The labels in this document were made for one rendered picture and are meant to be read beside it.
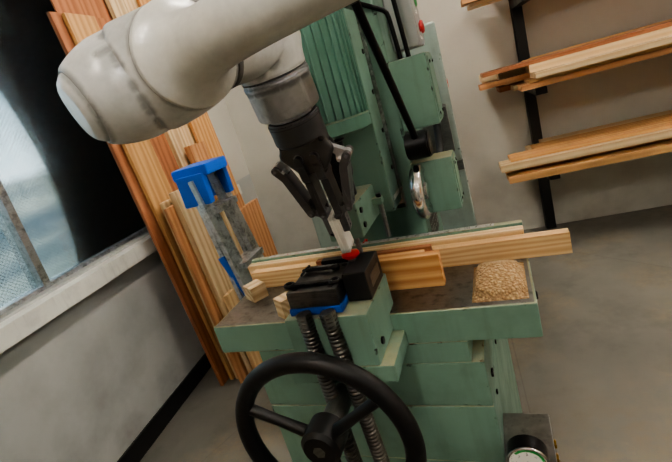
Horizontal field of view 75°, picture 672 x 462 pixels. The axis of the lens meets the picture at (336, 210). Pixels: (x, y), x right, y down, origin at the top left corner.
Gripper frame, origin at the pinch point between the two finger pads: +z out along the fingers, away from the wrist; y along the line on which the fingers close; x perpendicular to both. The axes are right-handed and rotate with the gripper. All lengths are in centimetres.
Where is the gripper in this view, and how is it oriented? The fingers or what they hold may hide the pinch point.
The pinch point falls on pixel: (341, 230)
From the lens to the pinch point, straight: 69.2
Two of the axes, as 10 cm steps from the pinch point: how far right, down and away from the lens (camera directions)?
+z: 3.4, 8.1, 4.7
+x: -2.3, 5.6, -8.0
